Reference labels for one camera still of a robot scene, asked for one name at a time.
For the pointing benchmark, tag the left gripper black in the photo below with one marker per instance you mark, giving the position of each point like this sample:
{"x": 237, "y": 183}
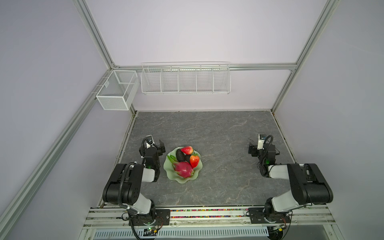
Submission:
{"x": 161, "y": 149}

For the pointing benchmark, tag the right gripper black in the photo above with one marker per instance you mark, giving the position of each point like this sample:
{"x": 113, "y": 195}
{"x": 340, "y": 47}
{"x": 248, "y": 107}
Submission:
{"x": 253, "y": 149}

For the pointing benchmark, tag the dark avocado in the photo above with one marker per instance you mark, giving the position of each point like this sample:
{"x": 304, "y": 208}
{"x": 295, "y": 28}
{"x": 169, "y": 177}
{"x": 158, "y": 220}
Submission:
{"x": 180, "y": 156}
{"x": 187, "y": 158}

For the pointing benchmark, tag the green wavy fruit bowl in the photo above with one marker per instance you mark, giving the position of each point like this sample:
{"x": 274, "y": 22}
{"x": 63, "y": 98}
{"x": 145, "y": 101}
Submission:
{"x": 172, "y": 175}

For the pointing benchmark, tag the red yellow strawberry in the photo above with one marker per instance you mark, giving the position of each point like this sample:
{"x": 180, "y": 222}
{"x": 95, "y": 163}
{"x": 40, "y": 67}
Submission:
{"x": 188, "y": 150}

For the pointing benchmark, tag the pink dragon fruit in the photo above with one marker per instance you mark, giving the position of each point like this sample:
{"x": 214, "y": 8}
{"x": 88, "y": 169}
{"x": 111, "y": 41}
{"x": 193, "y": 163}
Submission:
{"x": 183, "y": 169}

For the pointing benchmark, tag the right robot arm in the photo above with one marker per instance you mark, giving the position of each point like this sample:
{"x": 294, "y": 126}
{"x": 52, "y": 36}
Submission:
{"x": 308, "y": 186}

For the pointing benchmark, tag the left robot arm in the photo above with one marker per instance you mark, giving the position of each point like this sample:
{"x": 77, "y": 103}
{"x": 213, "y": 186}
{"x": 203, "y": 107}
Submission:
{"x": 123, "y": 187}

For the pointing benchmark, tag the white mesh box basket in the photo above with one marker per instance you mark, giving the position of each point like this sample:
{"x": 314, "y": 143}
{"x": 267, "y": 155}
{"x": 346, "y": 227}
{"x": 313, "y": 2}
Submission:
{"x": 118, "y": 90}

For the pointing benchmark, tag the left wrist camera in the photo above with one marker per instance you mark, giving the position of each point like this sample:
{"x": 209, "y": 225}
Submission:
{"x": 149, "y": 141}

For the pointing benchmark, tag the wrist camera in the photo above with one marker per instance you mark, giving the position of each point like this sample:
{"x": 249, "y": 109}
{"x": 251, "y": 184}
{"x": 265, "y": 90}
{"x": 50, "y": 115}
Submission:
{"x": 261, "y": 140}
{"x": 149, "y": 141}

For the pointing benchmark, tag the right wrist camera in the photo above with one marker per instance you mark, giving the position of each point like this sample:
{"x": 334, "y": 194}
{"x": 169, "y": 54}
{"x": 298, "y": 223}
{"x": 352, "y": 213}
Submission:
{"x": 261, "y": 140}

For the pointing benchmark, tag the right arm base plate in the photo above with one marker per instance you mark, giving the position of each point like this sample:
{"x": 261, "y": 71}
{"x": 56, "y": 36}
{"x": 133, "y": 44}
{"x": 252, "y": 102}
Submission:
{"x": 259, "y": 215}

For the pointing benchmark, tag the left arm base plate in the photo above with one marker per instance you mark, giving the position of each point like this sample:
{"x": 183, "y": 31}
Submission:
{"x": 160, "y": 217}

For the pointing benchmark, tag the white wire basket long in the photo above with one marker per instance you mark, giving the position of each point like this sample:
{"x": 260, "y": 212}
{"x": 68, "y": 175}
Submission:
{"x": 186, "y": 78}

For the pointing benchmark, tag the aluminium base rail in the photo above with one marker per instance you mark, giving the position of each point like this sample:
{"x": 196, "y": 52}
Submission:
{"x": 228, "y": 216}

